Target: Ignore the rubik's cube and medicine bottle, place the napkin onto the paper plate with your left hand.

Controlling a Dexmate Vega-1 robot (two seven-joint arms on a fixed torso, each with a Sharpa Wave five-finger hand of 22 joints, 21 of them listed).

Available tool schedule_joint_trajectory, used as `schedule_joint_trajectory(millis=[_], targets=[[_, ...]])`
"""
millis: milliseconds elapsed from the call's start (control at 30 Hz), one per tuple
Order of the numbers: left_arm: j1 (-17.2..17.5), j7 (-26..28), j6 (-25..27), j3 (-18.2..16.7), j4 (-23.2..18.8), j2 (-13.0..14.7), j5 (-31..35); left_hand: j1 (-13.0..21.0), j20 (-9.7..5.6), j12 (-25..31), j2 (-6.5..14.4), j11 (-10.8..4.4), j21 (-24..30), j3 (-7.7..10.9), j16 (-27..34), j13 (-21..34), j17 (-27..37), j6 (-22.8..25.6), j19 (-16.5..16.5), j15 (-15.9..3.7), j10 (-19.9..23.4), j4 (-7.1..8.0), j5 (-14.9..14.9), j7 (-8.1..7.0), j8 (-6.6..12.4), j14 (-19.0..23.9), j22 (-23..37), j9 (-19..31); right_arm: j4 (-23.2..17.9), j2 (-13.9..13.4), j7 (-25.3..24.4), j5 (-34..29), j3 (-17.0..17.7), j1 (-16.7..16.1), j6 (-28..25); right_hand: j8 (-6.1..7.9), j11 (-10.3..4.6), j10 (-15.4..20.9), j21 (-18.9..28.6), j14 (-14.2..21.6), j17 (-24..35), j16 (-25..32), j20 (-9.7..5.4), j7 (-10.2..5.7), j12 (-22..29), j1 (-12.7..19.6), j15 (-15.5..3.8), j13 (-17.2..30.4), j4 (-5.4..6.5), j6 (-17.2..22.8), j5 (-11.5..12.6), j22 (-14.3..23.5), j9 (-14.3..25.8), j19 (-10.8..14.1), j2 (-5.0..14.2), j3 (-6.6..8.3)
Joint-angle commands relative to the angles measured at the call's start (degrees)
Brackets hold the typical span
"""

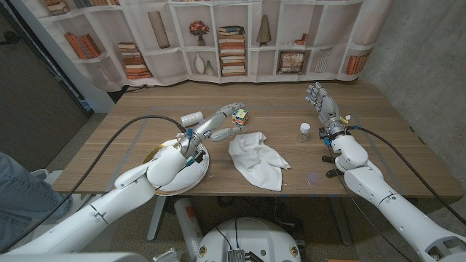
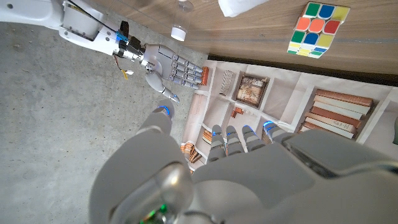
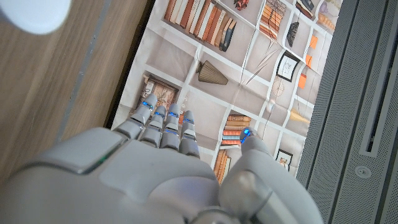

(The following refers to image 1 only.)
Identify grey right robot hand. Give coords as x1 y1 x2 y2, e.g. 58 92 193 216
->
304 82 347 138

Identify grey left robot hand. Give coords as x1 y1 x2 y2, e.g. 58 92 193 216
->
178 102 248 157

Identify white cloth napkin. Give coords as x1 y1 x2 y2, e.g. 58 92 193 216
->
228 131 292 193

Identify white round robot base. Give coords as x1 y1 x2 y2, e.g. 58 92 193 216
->
196 217 302 262

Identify clear white-capped medicine bottle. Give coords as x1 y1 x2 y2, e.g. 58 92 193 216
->
296 122 312 143

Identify multicoloured rubik's cube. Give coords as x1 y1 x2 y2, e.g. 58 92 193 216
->
232 107 249 127

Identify white gold-rimmed paper plate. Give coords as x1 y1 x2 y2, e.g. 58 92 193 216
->
141 138 210 197

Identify white ribbed cylinder roll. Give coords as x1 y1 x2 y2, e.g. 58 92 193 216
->
180 111 205 128

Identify printed bookshelf backdrop cloth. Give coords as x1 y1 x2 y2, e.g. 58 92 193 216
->
20 0 396 92

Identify white tube with orange label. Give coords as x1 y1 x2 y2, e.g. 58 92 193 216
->
173 197 204 261

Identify grey table leg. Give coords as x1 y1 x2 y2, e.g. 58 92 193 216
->
329 197 353 247
146 195 167 242

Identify white chair base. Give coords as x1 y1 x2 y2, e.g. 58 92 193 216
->
28 168 61 186

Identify person's leg in jeans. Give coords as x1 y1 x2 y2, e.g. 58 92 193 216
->
0 151 74 252

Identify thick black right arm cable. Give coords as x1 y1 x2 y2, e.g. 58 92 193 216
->
349 125 466 226

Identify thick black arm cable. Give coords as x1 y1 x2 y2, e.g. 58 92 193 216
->
349 125 466 226
0 114 189 254

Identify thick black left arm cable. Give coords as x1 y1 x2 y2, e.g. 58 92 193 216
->
0 114 189 254

